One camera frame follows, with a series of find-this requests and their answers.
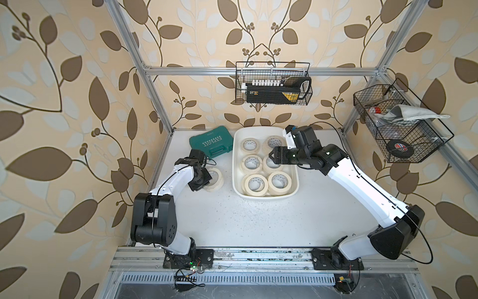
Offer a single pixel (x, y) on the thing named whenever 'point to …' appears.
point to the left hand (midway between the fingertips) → (207, 181)
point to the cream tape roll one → (254, 185)
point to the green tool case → (213, 142)
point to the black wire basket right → (406, 131)
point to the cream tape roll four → (251, 164)
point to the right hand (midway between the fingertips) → (276, 155)
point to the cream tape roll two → (279, 183)
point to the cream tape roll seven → (271, 141)
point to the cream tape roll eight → (216, 182)
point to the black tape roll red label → (399, 148)
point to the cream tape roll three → (271, 167)
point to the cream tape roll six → (249, 145)
